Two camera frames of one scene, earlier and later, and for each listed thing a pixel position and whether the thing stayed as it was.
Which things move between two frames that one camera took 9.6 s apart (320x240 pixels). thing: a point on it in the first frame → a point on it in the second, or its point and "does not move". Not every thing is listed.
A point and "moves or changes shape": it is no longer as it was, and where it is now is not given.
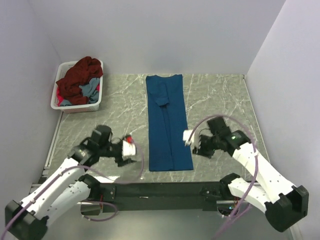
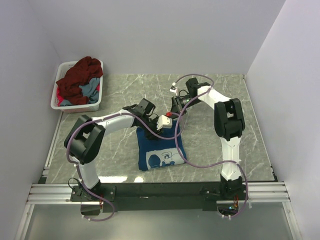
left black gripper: (121, 162) → (151, 135)
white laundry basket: (77, 108) does not move
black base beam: (140, 197) does not move
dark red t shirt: (79, 73) does not move
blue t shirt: (168, 151) moves or changes shape
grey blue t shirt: (89, 90) does not move
